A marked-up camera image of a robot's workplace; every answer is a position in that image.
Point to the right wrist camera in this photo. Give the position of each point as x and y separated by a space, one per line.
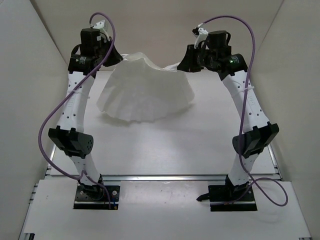
200 33

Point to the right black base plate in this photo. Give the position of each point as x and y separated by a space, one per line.
221 201

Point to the aluminium front rail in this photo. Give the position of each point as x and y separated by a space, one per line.
164 178

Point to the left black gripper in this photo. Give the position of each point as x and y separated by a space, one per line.
116 57

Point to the white pleated skirt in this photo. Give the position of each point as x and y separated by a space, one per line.
140 91

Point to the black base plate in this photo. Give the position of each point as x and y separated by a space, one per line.
221 201
96 198

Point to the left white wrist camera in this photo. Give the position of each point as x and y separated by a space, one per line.
102 26

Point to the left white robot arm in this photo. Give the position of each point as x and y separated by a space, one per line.
69 134

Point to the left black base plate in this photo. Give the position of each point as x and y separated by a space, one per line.
96 198

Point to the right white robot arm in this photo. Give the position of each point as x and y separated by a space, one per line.
257 131

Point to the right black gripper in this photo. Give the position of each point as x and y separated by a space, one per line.
188 64

